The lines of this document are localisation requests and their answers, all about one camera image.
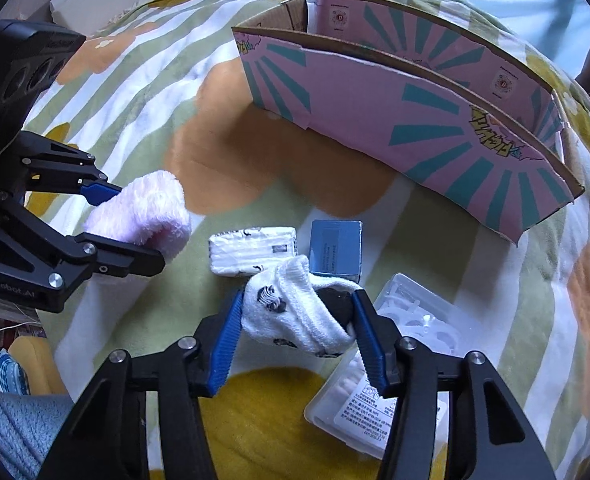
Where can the yellow cushion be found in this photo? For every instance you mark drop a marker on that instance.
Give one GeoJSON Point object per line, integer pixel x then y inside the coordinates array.
{"type": "Point", "coordinates": [35, 360]}

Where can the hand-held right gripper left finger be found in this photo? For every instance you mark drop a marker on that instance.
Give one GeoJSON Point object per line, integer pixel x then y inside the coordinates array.
{"type": "Point", "coordinates": [223, 345]}

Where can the white box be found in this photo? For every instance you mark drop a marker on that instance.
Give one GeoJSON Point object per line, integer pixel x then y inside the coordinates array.
{"type": "Point", "coordinates": [72, 7]}

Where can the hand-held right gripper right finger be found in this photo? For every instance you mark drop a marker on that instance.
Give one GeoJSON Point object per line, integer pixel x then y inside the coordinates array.
{"type": "Point", "coordinates": [370, 345]}

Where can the small blue box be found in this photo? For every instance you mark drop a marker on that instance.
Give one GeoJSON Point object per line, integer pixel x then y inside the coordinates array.
{"type": "Point", "coordinates": [335, 250]}

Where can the white sock with black print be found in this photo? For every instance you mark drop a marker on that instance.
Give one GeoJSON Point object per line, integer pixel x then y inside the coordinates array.
{"type": "Point", "coordinates": [295, 305]}

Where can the white tissue pack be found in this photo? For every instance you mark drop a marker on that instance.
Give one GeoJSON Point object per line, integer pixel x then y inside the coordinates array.
{"type": "Point", "coordinates": [252, 252]}

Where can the blue-grey knitted cloth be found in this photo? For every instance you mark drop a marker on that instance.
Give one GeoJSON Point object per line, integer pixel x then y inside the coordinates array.
{"type": "Point", "coordinates": [10, 435]}

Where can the pink and teal cardboard box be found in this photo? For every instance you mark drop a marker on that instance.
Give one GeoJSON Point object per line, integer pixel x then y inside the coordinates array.
{"type": "Point", "coordinates": [415, 125]}

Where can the floral striped blanket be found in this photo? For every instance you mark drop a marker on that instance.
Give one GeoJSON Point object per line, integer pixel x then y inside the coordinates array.
{"type": "Point", "coordinates": [175, 125]}

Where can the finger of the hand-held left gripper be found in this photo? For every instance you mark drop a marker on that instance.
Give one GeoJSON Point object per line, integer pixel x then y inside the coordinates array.
{"type": "Point", "coordinates": [97, 191]}
{"type": "Point", "coordinates": [125, 257]}

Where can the clear plastic floss pick box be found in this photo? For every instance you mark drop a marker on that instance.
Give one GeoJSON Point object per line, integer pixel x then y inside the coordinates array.
{"type": "Point", "coordinates": [420, 310]}

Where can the pink fluffy sock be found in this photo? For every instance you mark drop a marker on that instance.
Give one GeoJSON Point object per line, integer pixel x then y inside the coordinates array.
{"type": "Point", "coordinates": [147, 207]}

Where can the clear plastic cotton swab box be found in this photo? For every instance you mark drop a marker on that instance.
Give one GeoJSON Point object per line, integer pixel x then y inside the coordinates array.
{"type": "Point", "coordinates": [345, 410]}

